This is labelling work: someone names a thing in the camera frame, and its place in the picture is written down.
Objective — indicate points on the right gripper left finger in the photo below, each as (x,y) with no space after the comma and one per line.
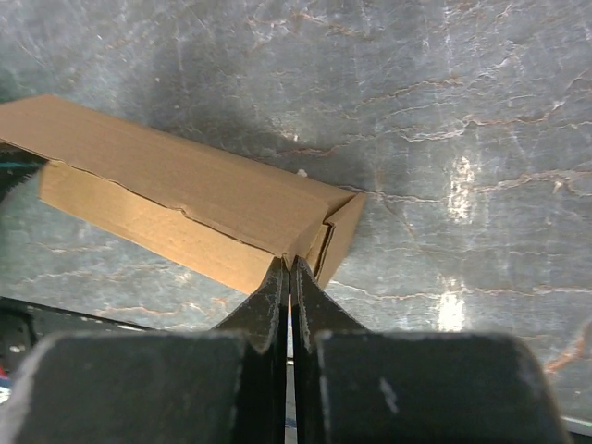
(223,385)

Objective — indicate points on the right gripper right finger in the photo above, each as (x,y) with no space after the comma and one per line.
(354,385)

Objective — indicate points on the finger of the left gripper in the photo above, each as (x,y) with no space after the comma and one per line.
(16,166)

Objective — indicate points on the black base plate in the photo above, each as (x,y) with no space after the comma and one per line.
(23,324)

